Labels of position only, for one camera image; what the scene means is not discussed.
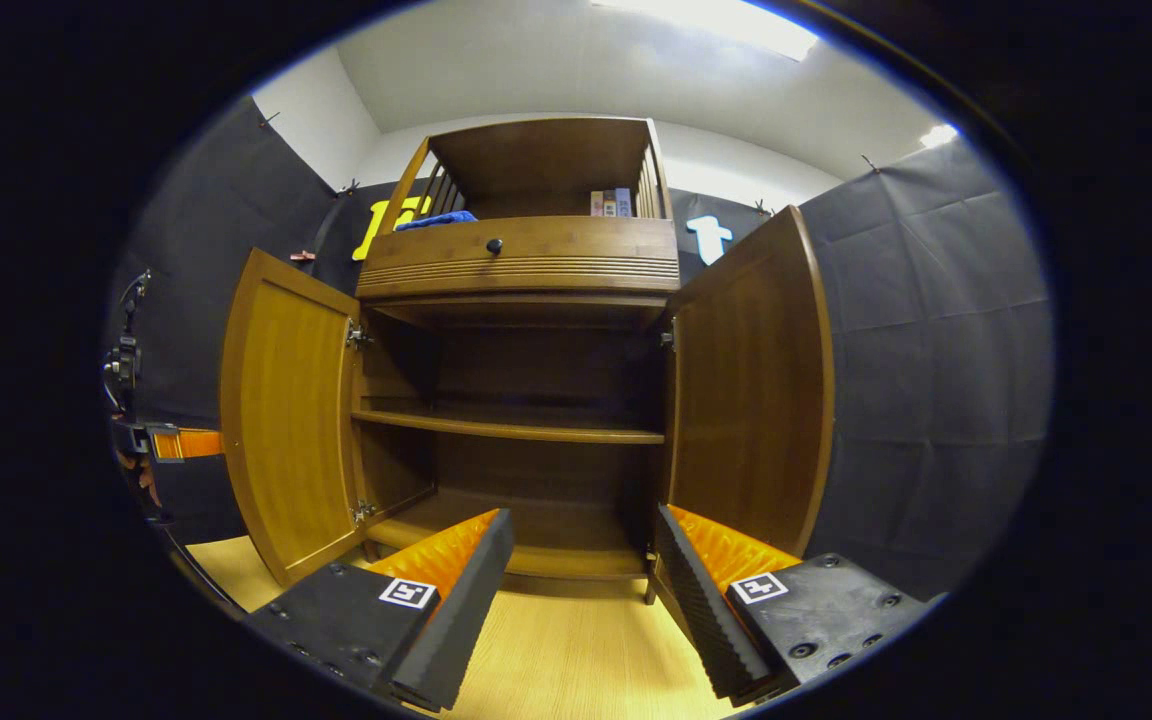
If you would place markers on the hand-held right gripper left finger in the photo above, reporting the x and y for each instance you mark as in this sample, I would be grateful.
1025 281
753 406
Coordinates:
456 610

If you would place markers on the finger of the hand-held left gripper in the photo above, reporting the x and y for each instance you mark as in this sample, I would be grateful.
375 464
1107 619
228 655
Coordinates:
196 500

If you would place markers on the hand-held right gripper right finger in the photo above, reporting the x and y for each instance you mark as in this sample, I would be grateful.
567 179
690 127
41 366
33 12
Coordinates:
701 610

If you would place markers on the wooden cabinet door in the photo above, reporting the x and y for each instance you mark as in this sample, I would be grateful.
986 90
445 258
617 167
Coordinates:
286 420
751 400

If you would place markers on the wooden cabinet shelf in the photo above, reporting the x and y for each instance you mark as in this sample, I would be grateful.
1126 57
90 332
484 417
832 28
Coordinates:
516 430

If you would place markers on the black device on stand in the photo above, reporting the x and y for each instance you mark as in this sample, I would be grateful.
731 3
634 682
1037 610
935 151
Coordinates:
124 360

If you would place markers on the black backdrop cloth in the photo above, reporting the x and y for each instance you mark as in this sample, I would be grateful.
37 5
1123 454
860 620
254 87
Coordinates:
936 350

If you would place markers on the blue cloth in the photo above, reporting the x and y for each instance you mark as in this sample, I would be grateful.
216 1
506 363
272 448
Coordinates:
436 220

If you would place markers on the purple small book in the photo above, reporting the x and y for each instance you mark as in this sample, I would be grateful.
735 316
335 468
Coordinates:
624 202

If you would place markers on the dark small book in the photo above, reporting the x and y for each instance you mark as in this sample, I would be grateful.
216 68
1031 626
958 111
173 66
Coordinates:
609 205

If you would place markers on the small ceiling light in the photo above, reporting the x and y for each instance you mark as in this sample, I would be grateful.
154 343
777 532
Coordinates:
939 135

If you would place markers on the long ceiling light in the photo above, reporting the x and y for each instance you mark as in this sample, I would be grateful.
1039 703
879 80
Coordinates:
716 20

